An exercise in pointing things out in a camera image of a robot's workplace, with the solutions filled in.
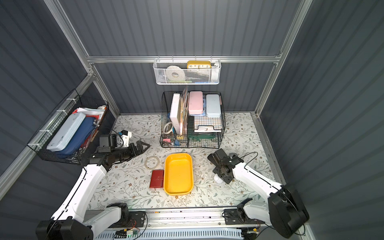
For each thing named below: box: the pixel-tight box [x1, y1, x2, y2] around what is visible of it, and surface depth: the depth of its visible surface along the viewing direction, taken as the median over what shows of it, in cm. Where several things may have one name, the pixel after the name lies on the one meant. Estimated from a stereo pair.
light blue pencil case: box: [206, 94, 222, 117], surface depth 96 cm
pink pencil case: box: [188, 90, 203, 115], surface depth 93 cm
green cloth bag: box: [187, 134, 217, 142], surface depth 95 cm
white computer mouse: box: [214, 173, 224, 184], surface depth 83 cm
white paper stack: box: [194, 126, 222, 133], surface depth 89 cm
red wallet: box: [149, 169, 164, 188], surface depth 87 cm
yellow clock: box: [186, 60, 212, 69], surface depth 90 cm
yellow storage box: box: [163, 153, 194, 196], surface depth 89 cm
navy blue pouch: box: [53, 116, 96, 156], surface depth 68 cm
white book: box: [169, 93, 180, 135], surface depth 90 cm
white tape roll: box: [165, 65, 185, 82], surface depth 86 cm
